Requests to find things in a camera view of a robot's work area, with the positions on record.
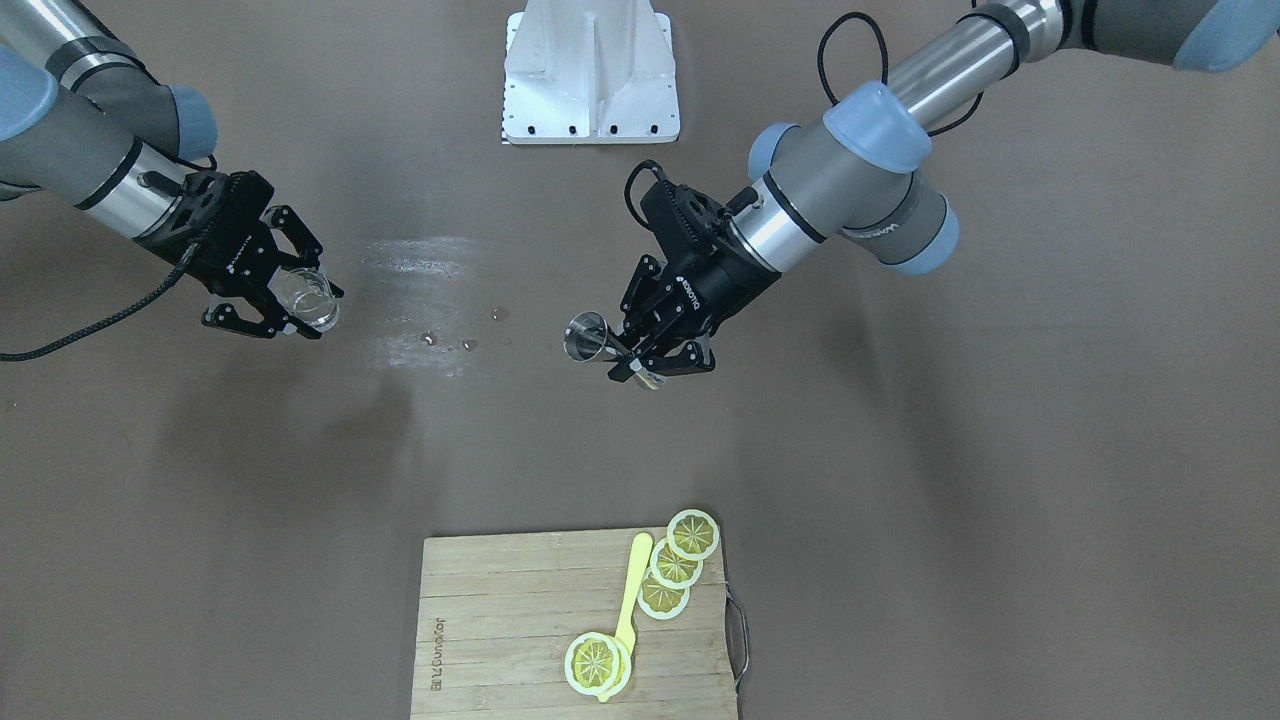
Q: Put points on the lemon slice middle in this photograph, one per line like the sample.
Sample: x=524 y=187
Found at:
x=672 y=570

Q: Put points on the clear glass measuring cup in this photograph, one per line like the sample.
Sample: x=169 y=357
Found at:
x=307 y=294

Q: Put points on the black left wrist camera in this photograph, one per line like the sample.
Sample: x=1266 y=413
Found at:
x=687 y=224

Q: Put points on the lemon slice on spoon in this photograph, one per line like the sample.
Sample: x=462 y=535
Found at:
x=597 y=665

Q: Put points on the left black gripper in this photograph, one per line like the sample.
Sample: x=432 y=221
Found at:
x=718 y=281

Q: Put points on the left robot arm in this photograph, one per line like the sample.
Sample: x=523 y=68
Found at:
x=857 y=171

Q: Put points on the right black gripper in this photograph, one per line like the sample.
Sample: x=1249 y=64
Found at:
x=222 y=257

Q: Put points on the steel jigger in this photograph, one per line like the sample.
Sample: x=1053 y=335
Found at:
x=589 y=339

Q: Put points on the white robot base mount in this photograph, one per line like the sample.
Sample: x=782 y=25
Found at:
x=589 y=72

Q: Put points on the lemon slice lower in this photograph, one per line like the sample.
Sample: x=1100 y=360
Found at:
x=660 y=602

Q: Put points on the bamboo cutting board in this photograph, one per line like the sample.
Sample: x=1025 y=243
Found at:
x=497 y=614

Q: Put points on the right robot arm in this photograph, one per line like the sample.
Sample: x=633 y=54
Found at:
x=86 y=120

